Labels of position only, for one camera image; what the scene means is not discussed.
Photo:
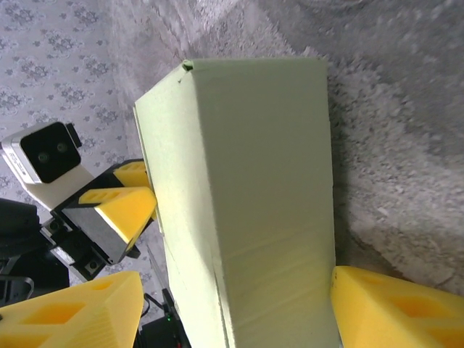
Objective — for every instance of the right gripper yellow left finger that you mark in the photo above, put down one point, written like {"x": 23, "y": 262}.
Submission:
{"x": 72, "y": 319}

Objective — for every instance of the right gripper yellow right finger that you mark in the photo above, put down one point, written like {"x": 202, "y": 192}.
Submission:
{"x": 398, "y": 315}

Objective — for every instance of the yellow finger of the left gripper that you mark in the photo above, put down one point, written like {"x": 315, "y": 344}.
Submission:
{"x": 123, "y": 214}
{"x": 131, "y": 173}

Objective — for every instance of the light green paper box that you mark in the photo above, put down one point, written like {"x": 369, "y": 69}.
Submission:
{"x": 253, "y": 181}

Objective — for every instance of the black controller board with LEDs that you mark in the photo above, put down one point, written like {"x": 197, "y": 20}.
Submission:
{"x": 159, "y": 333}

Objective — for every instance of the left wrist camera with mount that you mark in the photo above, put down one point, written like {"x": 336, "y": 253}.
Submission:
{"x": 47, "y": 152}

